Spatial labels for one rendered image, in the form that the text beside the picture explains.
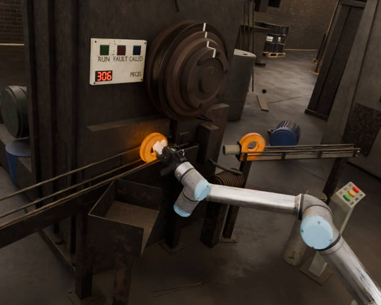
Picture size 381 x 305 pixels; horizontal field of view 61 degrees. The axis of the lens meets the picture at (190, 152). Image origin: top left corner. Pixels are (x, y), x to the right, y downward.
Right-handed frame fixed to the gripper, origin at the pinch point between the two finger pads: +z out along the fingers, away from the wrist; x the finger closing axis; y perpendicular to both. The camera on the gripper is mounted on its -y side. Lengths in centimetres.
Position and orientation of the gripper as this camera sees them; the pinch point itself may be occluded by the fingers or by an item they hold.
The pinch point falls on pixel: (154, 144)
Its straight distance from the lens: 160.2
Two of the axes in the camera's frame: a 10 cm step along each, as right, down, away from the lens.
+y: 3.4, -7.4, -5.8
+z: -6.4, -6.3, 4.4
